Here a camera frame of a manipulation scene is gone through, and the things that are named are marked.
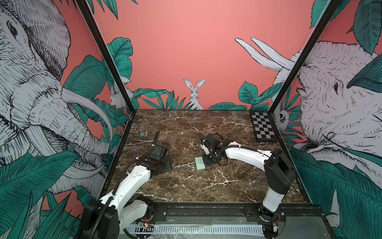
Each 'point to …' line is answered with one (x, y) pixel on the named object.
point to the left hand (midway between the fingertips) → (168, 164)
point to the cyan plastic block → (142, 134)
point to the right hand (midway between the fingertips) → (203, 160)
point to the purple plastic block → (135, 150)
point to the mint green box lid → (199, 163)
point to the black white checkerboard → (263, 126)
